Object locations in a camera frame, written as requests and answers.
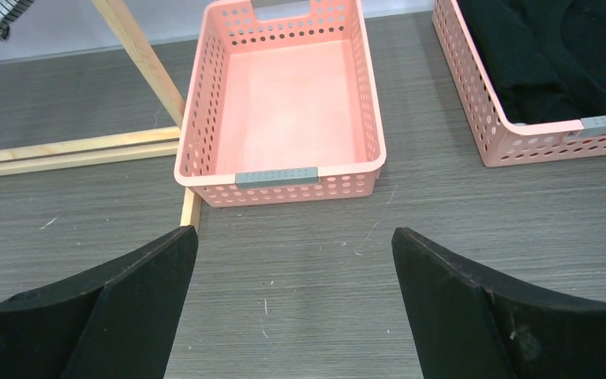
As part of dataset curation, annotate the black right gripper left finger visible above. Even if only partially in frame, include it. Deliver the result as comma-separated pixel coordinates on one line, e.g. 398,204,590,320
0,226,199,378

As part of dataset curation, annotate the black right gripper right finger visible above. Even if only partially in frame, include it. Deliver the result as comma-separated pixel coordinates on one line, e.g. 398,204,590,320
391,227,606,378

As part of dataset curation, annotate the wooden clothes rack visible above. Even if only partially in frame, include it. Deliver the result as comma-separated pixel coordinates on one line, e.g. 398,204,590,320
0,0,204,233

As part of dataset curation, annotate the pink basket with clothes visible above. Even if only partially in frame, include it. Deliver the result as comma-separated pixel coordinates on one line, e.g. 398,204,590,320
432,1,606,167

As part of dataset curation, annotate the empty pink plastic basket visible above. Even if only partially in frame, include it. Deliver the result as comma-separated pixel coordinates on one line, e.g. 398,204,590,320
174,1,387,208

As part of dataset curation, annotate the black folded garment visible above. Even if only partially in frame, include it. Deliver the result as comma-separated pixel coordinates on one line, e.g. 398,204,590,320
458,0,606,124

